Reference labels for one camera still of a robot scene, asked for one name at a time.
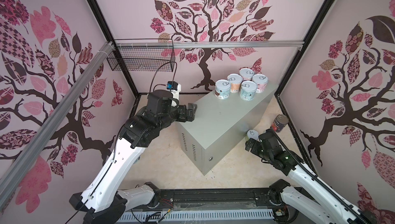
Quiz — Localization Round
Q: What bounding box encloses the green labelled can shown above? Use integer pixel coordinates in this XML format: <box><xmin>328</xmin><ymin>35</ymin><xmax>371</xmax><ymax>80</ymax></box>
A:
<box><xmin>245</xmin><ymin>129</ymin><xmax>259</xmax><ymax>141</ymax></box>

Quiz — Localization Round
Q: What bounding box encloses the small light blue can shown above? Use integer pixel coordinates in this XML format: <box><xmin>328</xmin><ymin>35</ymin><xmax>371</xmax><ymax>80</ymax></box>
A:
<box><xmin>215</xmin><ymin>79</ymin><xmax>231</xmax><ymax>100</ymax></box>

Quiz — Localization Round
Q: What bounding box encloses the orange labelled can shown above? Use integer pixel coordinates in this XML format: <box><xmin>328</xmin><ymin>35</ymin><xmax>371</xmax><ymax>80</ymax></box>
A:
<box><xmin>227</xmin><ymin>74</ymin><xmax>243</xmax><ymax>93</ymax></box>

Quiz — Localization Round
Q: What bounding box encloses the grey teal can front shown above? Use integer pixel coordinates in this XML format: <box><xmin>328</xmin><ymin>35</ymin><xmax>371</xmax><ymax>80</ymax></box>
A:
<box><xmin>240</xmin><ymin>80</ymin><xmax>258</xmax><ymax>101</ymax></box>

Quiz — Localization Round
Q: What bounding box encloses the pink white labelled can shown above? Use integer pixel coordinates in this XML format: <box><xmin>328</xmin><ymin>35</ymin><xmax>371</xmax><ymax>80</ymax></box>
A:
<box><xmin>252</xmin><ymin>74</ymin><xmax>269</xmax><ymax>93</ymax></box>

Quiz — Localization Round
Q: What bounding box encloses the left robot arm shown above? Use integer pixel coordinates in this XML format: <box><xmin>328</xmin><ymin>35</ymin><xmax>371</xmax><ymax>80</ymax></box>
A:
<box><xmin>70</xmin><ymin>90</ymin><xmax>197</xmax><ymax>224</ymax></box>

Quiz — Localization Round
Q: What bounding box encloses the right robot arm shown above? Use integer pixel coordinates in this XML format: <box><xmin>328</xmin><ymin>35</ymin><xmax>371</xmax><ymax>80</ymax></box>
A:
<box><xmin>245</xmin><ymin>129</ymin><xmax>378</xmax><ymax>224</ymax></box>

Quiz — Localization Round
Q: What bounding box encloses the brown labelled can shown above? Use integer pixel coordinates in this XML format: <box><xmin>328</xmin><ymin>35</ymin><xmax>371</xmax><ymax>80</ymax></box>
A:
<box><xmin>271</xmin><ymin>114</ymin><xmax>289</xmax><ymax>132</ymax></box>

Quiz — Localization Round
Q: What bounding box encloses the grey metal cabinet box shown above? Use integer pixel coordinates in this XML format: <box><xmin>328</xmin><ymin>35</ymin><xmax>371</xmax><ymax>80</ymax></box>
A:
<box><xmin>176</xmin><ymin>83</ymin><xmax>278</xmax><ymax>175</ymax></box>

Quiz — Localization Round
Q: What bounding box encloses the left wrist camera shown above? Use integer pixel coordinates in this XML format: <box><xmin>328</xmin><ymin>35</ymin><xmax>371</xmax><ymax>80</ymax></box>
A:
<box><xmin>166</xmin><ymin>81</ymin><xmax>182</xmax><ymax>100</ymax></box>

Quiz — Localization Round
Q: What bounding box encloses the black corner frame post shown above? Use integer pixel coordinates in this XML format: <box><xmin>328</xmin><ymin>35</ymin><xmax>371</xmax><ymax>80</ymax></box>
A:
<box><xmin>87</xmin><ymin>0</ymin><xmax>140</xmax><ymax>99</ymax></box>

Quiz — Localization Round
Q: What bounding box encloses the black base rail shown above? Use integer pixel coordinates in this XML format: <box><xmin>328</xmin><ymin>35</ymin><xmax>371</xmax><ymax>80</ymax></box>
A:
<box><xmin>152</xmin><ymin>188</ymin><xmax>274</xmax><ymax>210</ymax></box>

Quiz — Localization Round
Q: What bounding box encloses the black wire mesh basket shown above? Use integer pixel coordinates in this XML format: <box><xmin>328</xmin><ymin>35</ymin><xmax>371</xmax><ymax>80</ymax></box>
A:
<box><xmin>107</xmin><ymin>39</ymin><xmax>175</xmax><ymax>72</ymax></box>

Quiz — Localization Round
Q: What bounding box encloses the back aluminium rail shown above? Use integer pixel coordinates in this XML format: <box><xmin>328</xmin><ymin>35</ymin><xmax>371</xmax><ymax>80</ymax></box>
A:
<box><xmin>116</xmin><ymin>40</ymin><xmax>304</xmax><ymax>49</ymax></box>

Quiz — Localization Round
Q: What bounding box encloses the aluminium rail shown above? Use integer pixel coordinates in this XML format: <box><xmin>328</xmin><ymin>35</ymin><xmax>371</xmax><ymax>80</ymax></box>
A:
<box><xmin>1</xmin><ymin>41</ymin><xmax>114</xmax><ymax>208</ymax></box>
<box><xmin>116</xmin><ymin>40</ymin><xmax>304</xmax><ymax>49</ymax></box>

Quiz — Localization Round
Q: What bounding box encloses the white slotted cable duct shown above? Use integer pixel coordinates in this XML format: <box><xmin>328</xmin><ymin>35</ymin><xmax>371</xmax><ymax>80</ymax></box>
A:
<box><xmin>117</xmin><ymin>209</ymin><xmax>274</xmax><ymax>224</ymax></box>

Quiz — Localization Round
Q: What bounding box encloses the left aluminium rail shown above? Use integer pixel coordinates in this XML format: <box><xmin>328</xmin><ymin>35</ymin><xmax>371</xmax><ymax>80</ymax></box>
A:
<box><xmin>1</xmin><ymin>41</ymin><xmax>114</xmax><ymax>208</ymax></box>

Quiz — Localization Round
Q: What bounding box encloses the black right corner post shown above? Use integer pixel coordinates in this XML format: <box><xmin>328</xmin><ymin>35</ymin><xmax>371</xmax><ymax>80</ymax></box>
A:
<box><xmin>275</xmin><ymin>0</ymin><xmax>335</xmax><ymax>97</ymax></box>

